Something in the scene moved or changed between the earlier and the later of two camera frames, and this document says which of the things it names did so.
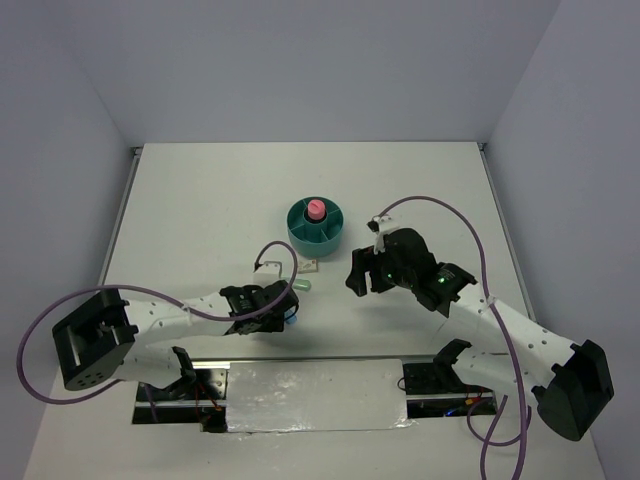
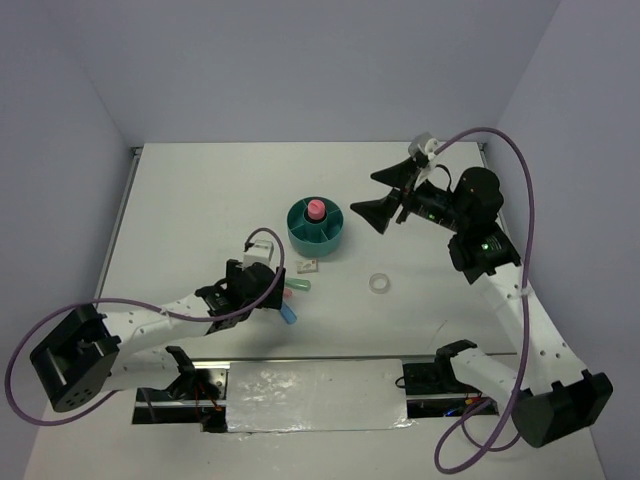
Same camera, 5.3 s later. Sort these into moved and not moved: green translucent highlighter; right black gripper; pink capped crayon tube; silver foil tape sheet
Moved: right black gripper
Not moved: pink capped crayon tube; green translucent highlighter; silver foil tape sheet
